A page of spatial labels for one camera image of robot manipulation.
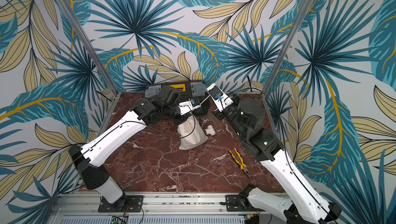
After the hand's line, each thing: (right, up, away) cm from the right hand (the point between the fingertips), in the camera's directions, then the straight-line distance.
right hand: (207, 94), depth 55 cm
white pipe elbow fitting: (+4, -19, +41) cm, 45 cm away
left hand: (-9, -8, +18) cm, 22 cm away
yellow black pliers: (+20, -37, +29) cm, 51 cm away
